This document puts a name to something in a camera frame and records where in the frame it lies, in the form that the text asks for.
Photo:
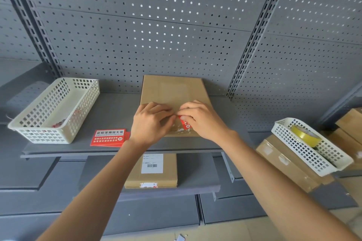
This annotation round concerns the grey metal shelf bracket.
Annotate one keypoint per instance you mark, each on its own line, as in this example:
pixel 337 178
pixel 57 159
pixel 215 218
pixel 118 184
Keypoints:
pixel 227 167

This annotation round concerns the grey metal shelf board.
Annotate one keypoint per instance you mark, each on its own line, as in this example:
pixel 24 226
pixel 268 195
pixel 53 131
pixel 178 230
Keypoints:
pixel 243 201
pixel 19 85
pixel 113 113
pixel 195 173

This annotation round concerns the yellow tape roll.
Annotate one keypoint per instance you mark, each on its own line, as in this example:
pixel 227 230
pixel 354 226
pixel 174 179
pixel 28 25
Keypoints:
pixel 307 136

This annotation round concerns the taped brown cardboard box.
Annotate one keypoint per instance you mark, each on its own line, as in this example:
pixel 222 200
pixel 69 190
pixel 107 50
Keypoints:
pixel 285 161

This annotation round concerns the cardboard box with white label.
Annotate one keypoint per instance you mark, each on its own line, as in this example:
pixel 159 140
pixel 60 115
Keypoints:
pixel 166 170

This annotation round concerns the red seal sticker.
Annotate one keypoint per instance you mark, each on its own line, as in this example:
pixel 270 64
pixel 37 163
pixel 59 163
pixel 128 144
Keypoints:
pixel 185 125

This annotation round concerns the stack of red label sheets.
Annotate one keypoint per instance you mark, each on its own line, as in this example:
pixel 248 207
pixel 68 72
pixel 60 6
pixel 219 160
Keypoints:
pixel 109 137

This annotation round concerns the person's right thumb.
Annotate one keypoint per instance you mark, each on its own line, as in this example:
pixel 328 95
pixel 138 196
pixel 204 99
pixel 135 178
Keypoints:
pixel 185 118

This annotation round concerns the person's right forearm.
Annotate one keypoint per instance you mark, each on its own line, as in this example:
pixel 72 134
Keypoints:
pixel 277 192

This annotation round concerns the grey pegboard back panel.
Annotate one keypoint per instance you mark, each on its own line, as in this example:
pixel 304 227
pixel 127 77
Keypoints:
pixel 147 29
pixel 311 51
pixel 12 34

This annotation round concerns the red paper scraps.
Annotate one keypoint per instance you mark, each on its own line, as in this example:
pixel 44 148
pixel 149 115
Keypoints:
pixel 60 122

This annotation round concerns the person's left forearm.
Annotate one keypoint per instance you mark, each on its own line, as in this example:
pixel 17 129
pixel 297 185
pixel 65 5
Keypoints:
pixel 99 190

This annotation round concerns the white perforated plastic basket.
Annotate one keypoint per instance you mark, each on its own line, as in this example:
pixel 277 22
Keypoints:
pixel 316 161
pixel 36 119

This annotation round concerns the white paper scraps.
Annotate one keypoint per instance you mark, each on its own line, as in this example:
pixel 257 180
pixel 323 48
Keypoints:
pixel 180 237

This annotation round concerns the person's left thumb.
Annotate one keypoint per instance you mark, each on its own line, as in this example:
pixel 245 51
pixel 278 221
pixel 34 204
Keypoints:
pixel 170 124

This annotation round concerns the person's right hand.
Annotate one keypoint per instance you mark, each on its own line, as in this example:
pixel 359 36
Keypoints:
pixel 208 122

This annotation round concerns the person's left hand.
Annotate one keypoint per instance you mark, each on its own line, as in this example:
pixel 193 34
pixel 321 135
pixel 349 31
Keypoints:
pixel 148 125

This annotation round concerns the grey slotted shelf upright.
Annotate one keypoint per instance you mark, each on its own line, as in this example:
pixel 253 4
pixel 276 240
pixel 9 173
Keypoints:
pixel 258 31
pixel 31 17

